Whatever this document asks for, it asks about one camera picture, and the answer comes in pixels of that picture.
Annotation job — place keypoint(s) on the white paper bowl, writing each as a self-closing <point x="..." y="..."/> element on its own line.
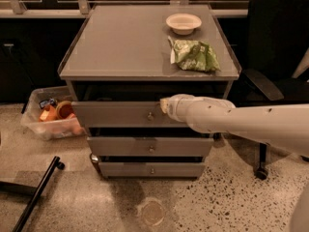
<point x="183" y="24"/>

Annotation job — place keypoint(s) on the round floor cover plate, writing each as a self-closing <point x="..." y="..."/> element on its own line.
<point x="151" y="212"/>

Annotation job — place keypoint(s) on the grey middle drawer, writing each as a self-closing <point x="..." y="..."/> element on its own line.
<point x="149" y="142"/>

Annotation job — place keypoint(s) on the grey drawer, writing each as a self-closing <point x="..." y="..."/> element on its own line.
<point x="135" y="104"/>
<point x="152" y="167"/>
<point x="149" y="142"/>

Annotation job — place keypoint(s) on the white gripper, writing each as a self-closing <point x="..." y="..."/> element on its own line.
<point x="176" y="107"/>

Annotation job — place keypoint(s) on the grey top drawer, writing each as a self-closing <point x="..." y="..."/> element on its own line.
<point x="135" y="104"/>

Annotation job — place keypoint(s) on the grey bottom drawer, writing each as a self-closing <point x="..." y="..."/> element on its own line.
<point x="152" y="167"/>

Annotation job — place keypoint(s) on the black office chair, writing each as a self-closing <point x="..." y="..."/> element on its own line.
<point x="275" y="68"/>

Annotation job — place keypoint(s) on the metal railing frame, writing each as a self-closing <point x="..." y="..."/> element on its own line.
<point x="80" y="0"/>

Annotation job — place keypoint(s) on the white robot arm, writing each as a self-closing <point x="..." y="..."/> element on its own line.
<point x="284" y="127"/>

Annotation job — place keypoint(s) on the clear plastic storage bin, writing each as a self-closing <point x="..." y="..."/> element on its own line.
<point x="59" y="128"/>

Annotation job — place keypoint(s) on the orange cup in bin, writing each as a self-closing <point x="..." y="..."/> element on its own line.
<point x="48" y="114"/>

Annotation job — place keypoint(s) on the green chip bag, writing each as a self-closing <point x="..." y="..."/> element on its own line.
<point x="192" y="55"/>

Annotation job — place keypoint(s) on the grey drawer cabinet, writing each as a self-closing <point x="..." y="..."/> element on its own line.
<point x="123" y="43"/>

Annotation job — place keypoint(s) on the orange terracotta pot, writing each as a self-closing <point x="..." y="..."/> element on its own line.
<point x="64" y="109"/>

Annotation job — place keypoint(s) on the black chair base leg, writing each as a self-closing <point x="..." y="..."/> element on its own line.
<point x="33" y="192"/>

